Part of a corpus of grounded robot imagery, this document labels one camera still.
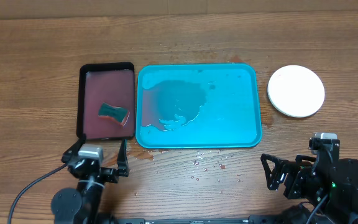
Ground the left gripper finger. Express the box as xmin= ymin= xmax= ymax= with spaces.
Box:
xmin=61 ymin=134 xmax=86 ymax=164
xmin=117 ymin=139 xmax=129 ymax=177

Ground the green and orange sponge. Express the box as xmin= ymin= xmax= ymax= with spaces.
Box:
xmin=98 ymin=103 xmax=130 ymax=126

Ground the white plate with sauce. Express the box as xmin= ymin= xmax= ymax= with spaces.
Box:
xmin=267 ymin=65 xmax=325 ymax=104

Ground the light blue plate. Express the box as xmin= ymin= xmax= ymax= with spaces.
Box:
xmin=271 ymin=100 xmax=323 ymax=118

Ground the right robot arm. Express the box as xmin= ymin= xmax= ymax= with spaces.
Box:
xmin=260 ymin=154 xmax=358 ymax=223

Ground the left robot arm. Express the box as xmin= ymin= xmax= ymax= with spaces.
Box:
xmin=51 ymin=135 xmax=129 ymax=224

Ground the teal plastic tray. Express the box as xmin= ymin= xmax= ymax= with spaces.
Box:
xmin=135 ymin=63 xmax=262 ymax=149

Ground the black rectangular sponge tray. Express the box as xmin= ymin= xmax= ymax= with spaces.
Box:
xmin=76 ymin=62 xmax=135 ymax=140

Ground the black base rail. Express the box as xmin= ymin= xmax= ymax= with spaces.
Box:
xmin=96 ymin=213 xmax=308 ymax=224

